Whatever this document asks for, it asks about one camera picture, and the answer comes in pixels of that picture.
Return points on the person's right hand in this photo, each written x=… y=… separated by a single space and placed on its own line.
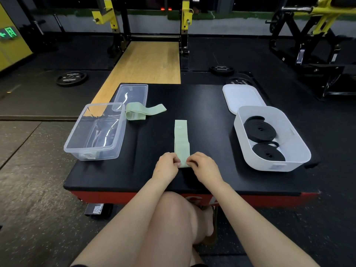
x=205 y=169

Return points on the person's left hand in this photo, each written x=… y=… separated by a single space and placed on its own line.
x=165 y=166

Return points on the light green resistance band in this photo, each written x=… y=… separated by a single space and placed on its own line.
x=88 y=156
x=181 y=139
x=137 y=111

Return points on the thin black resistance band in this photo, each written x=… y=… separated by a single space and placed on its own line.
x=268 y=152

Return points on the wide black resistance band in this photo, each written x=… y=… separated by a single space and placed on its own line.
x=260 y=129

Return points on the clear plastic container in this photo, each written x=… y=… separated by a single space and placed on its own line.
x=89 y=133

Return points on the white plastic bin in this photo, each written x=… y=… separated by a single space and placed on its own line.
x=296 y=151

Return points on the person's right forearm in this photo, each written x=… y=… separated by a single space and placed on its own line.
x=261 y=228

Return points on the person's left forearm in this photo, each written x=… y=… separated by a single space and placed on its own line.
x=122 y=228

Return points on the person's left leg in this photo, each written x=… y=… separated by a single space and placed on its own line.
x=169 y=225

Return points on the person's leg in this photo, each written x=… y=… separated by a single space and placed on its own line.
x=196 y=255
x=169 y=225

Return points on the person's right leg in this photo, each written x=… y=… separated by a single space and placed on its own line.
x=196 y=255

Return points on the black plyo platform red side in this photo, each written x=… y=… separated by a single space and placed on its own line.
x=139 y=169

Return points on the brown sandal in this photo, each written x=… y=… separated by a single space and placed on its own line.
x=214 y=233

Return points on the clear plastic lid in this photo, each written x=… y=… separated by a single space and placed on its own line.
x=130 y=95

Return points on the white plastic lid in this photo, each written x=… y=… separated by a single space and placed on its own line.
x=242 y=97

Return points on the black weight plate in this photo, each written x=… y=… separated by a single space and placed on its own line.
x=221 y=70
x=239 y=81
x=71 y=78

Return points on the black shorts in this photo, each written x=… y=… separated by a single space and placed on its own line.
x=198 y=265

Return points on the wooden lifting platform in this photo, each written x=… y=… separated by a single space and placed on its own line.
x=141 y=63

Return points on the yellow black squat rack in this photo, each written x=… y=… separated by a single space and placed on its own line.
x=184 y=36

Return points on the yellow black exercise machine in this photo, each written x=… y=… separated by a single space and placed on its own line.
x=303 y=41

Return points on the black upright bar holder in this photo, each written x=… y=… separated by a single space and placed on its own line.
x=59 y=24

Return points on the green exit sign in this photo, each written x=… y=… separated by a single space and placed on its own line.
x=8 y=33

